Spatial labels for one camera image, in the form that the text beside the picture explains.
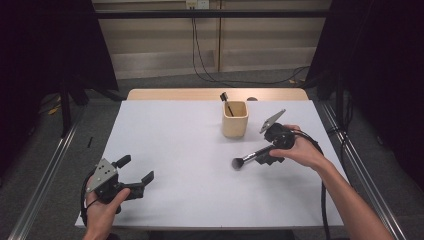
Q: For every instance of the wooden table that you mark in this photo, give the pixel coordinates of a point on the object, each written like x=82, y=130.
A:
x=186, y=94

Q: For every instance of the beige square brush holder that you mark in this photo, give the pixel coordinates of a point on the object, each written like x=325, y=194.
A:
x=234, y=128

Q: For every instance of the person's left hand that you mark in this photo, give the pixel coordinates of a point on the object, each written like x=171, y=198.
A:
x=100, y=216

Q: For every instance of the aluminium floor rail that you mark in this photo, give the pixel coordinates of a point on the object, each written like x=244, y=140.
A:
x=363, y=176
x=46, y=180

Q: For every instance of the small black floor object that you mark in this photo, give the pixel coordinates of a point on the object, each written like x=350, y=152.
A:
x=89, y=142

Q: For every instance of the vertical wall conduit strip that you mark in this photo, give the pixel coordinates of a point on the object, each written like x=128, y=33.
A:
x=219, y=40

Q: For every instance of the person's right hand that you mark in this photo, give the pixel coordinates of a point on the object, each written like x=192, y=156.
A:
x=305, y=151

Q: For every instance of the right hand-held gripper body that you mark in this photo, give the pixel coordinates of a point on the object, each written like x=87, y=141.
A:
x=280, y=136

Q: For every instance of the white wall socket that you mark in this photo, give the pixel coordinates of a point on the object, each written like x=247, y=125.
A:
x=197, y=4

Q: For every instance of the white table mat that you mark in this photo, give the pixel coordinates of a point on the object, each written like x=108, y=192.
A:
x=186, y=160

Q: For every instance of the black stand post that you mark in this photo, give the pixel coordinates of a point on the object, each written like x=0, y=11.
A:
x=65, y=113

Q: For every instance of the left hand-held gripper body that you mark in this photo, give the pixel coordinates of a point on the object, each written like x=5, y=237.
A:
x=103, y=175

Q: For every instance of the black curtain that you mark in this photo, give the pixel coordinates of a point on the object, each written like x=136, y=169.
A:
x=383, y=50
x=43, y=43

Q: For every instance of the black horizontal frame bar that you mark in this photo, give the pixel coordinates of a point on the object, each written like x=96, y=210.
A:
x=213, y=13

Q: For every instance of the large black makeup brush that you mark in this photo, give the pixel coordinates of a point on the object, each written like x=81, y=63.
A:
x=248, y=158

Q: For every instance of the thin black makeup brush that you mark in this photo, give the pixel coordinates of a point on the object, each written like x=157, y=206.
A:
x=227, y=106

